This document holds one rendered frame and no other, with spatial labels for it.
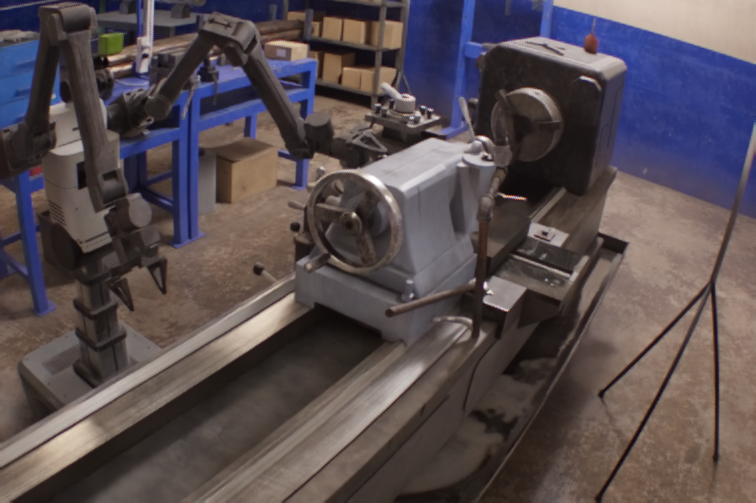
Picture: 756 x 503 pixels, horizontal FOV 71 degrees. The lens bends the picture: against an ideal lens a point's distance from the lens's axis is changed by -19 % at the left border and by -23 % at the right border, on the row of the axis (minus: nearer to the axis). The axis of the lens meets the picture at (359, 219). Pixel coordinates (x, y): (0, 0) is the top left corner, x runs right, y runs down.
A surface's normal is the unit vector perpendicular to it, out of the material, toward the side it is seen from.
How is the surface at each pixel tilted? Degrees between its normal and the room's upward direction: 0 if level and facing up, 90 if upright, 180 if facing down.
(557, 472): 0
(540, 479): 0
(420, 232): 70
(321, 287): 90
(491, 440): 0
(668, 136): 90
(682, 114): 90
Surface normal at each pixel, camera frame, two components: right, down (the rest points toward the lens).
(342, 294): -0.54, 0.31
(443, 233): 0.81, -0.04
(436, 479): 0.09, -0.90
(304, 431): 0.68, -0.37
